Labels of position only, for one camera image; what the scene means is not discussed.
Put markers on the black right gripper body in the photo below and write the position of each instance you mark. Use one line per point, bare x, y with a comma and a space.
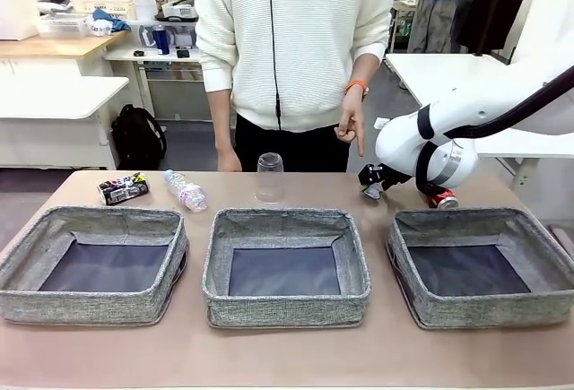
391, 175

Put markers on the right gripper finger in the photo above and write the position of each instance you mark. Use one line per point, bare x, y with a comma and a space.
380, 179
365, 175

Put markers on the paper ball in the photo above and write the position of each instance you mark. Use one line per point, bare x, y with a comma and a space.
374, 193

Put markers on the crushed red soda can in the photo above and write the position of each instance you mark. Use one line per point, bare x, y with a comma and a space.
444, 199

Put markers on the clear plastic cup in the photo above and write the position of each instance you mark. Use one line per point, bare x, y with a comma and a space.
270, 179

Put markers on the crushed clear bottle pink label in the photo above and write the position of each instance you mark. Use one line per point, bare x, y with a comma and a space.
188, 195

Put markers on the person's left forearm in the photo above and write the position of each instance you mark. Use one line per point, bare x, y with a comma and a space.
364, 69

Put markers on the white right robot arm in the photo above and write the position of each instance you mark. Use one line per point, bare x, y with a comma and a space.
403, 139

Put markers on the person's right forearm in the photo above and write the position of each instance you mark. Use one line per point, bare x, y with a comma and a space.
222, 121

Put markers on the person's left hand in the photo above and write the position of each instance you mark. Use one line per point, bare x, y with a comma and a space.
352, 116

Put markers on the person's right hand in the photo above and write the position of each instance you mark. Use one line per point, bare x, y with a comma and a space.
229, 163

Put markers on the black trousers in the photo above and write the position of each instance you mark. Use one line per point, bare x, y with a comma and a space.
291, 152

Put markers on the orange wrist watch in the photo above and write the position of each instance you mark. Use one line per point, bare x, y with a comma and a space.
355, 87

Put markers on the white knit sweater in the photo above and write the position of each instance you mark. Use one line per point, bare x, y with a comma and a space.
314, 49

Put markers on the grey fabric basket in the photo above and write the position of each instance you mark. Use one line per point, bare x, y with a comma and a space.
287, 311
493, 311
89, 307

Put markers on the person in blue jacket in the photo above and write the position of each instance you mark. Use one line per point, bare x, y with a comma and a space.
441, 4

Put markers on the hanging black coat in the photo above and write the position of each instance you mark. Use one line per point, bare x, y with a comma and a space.
498, 4

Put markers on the white desk with drawer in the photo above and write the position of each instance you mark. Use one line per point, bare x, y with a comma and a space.
170, 89

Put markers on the black phone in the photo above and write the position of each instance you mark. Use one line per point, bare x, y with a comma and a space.
183, 53

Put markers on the black backpack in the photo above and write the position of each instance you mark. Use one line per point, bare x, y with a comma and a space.
136, 139

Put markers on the clear storage box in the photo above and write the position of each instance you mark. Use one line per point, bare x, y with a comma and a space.
181, 33

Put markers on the black snack wrapper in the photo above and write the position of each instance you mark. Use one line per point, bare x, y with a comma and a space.
123, 190

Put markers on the blue bottle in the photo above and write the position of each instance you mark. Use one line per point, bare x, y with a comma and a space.
161, 40

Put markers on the black and white device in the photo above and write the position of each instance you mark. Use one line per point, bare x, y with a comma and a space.
179, 10

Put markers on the white round container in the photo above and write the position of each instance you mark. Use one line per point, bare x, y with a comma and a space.
145, 9

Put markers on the blue cloth bag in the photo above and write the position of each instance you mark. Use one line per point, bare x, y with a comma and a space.
112, 22

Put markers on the beige printed crate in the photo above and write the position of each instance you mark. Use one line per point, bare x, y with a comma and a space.
103, 2

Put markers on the low white desk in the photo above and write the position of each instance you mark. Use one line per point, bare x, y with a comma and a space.
54, 98

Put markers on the wooden top table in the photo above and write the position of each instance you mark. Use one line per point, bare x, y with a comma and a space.
58, 47

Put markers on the white mesh basket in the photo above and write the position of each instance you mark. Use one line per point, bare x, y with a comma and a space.
63, 26

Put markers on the white plastic box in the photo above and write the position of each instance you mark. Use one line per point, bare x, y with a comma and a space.
18, 11

